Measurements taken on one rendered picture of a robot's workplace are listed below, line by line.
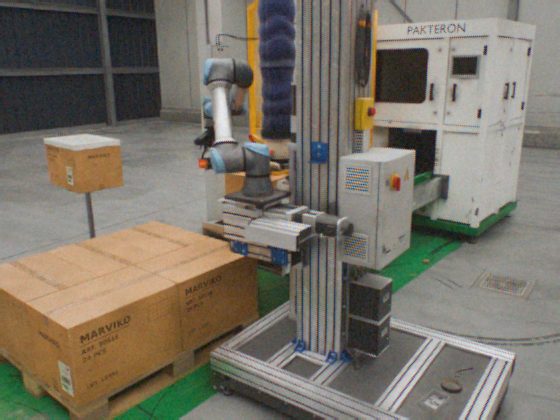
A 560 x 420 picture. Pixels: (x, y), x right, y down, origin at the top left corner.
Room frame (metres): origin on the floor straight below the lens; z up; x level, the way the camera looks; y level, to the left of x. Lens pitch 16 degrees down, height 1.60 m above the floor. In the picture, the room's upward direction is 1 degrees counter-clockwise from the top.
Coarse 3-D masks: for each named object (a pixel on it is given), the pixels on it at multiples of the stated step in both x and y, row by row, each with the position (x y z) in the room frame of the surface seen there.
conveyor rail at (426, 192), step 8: (424, 184) 4.29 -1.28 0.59; (432, 184) 4.41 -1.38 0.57; (440, 184) 4.55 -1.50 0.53; (416, 192) 4.16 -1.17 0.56; (424, 192) 4.28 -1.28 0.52; (432, 192) 4.42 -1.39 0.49; (440, 192) 4.56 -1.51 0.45; (416, 200) 4.17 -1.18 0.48; (424, 200) 4.29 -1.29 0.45; (432, 200) 4.42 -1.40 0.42; (416, 208) 4.16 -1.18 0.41; (288, 272) 2.82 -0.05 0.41
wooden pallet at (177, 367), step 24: (216, 336) 2.56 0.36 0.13; (0, 360) 2.50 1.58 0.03; (168, 360) 2.30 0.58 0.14; (192, 360) 2.42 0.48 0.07; (24, 384) 2.28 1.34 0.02; (144, 384) 2.27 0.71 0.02; (168, 384) 2.29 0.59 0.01; (72, 408) 1.95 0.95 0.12; (96, 408) 1.98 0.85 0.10; (120, 408) 2.08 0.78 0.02
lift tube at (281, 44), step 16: (272, 0) 3.16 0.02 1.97; (288, 0) 3.18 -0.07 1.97; (272, 16) 3.17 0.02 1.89; (288, 16) 3.19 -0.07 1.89; (272, 32) 3.17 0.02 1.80; (288, 32) 3.19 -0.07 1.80; (272, 48) 3.16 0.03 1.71; (288, 48) 3.18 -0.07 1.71; (272, 64) 3.16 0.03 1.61; (288, 64) 3.18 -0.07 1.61
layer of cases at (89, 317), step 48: (96, 240) 3.05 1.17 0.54; (144, 240) 3.04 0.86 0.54; (192, 240) 3.03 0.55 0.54; (0, 288) 2.35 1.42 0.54; (48, 288) 2.33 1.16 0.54; (96, 288) 2.32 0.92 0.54; (144, 288) 2.31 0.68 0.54; (192, 288) 2.44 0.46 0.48; (240, 288) 2.72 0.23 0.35; (0, 336) 2.43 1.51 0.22; (48, 336) 2.04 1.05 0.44; (96, 336) 2.01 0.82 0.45; (144, 336) 2.20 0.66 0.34; (192, 336) 2.43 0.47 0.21; (48, 384) 2.10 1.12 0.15; (96, 384) 1.99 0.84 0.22
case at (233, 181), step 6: (228, 174) 3.17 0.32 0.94; (234, 174) 3.13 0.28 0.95; (240, 174) 3.12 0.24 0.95; (288, 174) 3.10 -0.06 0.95; (228, 180) 3.17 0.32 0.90; (234, 180) 3.14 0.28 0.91; (240, 180) 3.10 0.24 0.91; (276, 180) 2.97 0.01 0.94; (228, 186) 3.17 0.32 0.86; (234, 186) 3.14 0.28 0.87; (240, 186) 3.10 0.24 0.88; (276, 186) 2.97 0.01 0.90; (228, 192) 3.17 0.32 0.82; (234, 192) 3.14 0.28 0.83
